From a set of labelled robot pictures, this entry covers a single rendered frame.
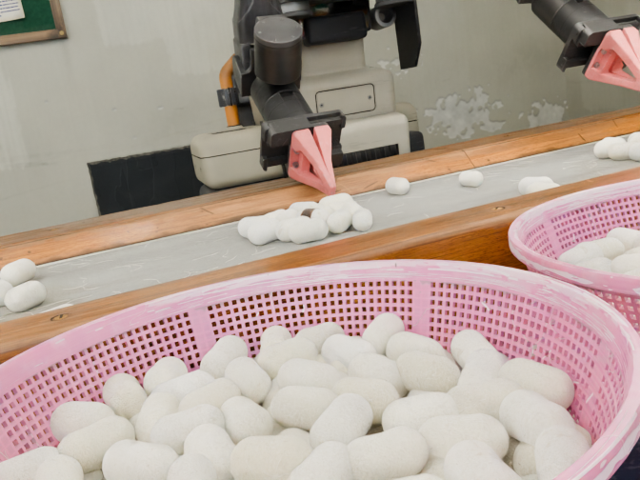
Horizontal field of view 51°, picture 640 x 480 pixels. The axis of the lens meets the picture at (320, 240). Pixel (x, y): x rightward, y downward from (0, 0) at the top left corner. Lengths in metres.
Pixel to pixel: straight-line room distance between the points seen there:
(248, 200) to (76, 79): 1.95
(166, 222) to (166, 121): 1.94
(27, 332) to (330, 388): 0.18
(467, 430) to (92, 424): 0.16
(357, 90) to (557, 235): 0.91
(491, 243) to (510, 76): 2.70
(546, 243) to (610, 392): 0.22
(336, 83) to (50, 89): 1.55
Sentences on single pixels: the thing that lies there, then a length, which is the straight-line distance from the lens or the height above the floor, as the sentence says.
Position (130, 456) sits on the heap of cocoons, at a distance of 0.28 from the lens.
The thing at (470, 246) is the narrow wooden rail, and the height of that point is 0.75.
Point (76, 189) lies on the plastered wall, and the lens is 2.70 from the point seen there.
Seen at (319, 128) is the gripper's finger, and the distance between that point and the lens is 0.78.
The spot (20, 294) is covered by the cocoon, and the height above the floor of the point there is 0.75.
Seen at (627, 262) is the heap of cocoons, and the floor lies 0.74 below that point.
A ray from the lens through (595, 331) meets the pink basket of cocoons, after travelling 0.28.
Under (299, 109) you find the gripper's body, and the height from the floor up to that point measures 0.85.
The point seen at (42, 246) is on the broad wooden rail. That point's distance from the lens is 0.76.
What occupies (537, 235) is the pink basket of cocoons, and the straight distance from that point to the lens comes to 0.46.
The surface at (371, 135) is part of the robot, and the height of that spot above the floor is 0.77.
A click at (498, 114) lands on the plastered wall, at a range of 3.13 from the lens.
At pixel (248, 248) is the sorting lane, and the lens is 0.62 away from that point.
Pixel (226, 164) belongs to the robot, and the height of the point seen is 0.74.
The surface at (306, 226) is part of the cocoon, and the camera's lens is 0.59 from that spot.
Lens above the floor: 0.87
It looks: 12 degrees down
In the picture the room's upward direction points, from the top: 9 degrees counter-clockwise
